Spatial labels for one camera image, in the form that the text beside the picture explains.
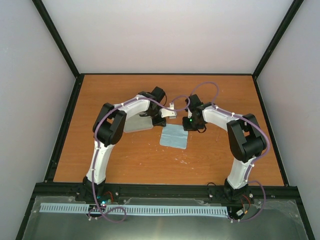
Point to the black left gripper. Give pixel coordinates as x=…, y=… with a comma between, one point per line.
x=158, y=122

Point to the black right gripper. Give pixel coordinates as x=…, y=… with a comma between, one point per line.
x=187, y=128

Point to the pink glasses case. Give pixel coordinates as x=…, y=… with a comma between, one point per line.
x=137, y=123

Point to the light blue cleaning cloth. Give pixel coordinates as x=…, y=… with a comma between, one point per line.
x=174, y=136

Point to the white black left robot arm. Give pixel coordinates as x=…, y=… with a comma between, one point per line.
x=139, y=113

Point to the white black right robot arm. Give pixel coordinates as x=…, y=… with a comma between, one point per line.
x=246, y=140

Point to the clear acrylic front plate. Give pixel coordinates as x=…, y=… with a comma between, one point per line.
x=272, y=220

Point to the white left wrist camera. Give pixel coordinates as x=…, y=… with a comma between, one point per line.
x=170, y=112

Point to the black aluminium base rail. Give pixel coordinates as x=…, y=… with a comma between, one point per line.
x=121, y=192

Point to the light blue slotted cable duct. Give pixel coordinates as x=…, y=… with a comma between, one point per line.
x=136, y=210

